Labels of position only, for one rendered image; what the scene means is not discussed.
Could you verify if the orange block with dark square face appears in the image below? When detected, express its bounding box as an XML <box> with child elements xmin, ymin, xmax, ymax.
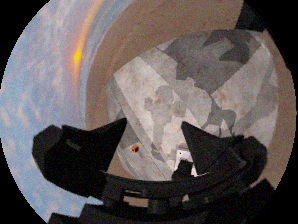
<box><xmin>132</xmin><ymin>145</ymin><xmax>140</xmax><ymax>153</ymax></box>

